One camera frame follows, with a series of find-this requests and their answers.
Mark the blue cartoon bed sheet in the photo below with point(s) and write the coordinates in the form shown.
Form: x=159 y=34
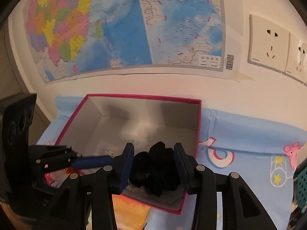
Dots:
x=263 y=152

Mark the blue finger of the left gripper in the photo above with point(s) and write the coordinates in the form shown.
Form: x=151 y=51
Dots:
x=90 y=162

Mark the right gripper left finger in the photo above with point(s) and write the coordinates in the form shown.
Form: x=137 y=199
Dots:
x=108 y=181

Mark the white wall socket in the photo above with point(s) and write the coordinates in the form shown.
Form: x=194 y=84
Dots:
x=296 y=62
x=269 y=44

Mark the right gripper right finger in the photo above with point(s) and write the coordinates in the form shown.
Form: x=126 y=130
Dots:
x=200 y=181

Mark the colourful wall map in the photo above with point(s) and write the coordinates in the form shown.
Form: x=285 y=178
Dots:
x=73 y=37

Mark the black soft cloth item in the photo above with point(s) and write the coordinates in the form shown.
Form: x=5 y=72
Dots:
x=155 y=170

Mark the teal perforated plastic basket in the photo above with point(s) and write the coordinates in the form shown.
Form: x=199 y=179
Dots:
x=300 y=186

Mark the pink cardboard box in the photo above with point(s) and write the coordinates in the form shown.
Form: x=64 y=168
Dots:
x=102 y=124

